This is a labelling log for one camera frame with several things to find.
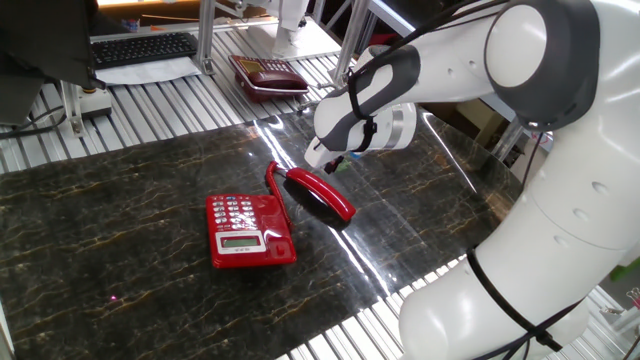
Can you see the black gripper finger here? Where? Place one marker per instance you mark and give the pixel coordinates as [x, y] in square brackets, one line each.
[334, 165]

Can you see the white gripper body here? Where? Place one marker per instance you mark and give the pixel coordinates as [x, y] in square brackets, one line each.
[317, 155]

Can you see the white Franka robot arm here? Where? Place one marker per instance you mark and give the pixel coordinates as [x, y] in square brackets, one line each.
[575, 200]

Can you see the dark red telephone handset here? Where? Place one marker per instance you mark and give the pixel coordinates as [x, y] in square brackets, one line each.
[275, 80]

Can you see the dark red telephone base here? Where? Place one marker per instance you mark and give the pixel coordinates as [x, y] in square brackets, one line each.
[245, 64]

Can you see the white machine base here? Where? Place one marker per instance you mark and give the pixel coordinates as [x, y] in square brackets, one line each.
[290, 25]

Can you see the brown cardboard box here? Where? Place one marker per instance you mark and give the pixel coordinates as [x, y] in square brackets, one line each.
[470, 125]

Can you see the aluminium profile strut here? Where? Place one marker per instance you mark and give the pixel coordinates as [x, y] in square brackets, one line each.
[507, 140]

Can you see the white paper sheet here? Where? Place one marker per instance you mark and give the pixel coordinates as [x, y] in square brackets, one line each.
[150, 74]

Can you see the black computer keyboard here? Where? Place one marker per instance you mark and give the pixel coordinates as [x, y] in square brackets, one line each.
[145, 50]

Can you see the dark marble pattern mat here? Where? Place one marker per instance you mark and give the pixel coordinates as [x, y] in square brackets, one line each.
[125, 225]

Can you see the wooden desk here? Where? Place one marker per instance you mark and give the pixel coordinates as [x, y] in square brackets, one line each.
[165, 10]

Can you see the small colourful can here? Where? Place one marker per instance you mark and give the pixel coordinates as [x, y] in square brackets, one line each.
[131, 26]

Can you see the black computer monitor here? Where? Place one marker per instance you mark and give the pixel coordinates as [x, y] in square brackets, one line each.
[45, 40]

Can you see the green plastic item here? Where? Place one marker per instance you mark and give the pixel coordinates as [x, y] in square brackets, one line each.
[627, 270]

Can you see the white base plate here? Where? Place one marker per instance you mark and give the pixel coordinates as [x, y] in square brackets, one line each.
[320, 42]

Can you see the aluminium profile post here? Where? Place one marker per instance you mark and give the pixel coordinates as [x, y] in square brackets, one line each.
[205, 40]
[350, 40]

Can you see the aluminium profile rail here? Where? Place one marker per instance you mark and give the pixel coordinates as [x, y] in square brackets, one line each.
[165, 29]

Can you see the aluminium bracket leg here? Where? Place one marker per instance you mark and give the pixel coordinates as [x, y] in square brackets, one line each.
[74, 115]

